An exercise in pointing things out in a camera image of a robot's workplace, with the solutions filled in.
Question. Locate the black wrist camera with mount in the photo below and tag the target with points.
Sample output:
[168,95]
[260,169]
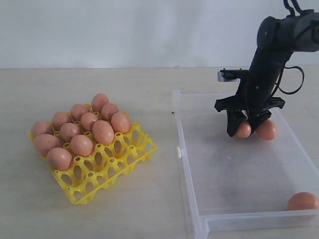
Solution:
[226,75]

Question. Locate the yellow plastic egg tray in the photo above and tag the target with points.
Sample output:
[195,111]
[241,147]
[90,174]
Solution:
[87,175]

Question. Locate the brown speckled egg front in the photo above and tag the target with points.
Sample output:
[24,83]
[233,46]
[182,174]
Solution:
[81,145]

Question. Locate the brown speckled egg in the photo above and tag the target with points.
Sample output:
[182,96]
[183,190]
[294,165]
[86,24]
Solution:
[87,120]
[68,131]
[108,110]
[81,145]

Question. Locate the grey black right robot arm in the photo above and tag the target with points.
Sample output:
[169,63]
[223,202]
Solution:
[277,40]

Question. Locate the clear plastic box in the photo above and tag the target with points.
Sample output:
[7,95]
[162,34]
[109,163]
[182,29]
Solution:
[235,184]

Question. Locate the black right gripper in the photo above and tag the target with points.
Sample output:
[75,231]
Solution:
[255,99]

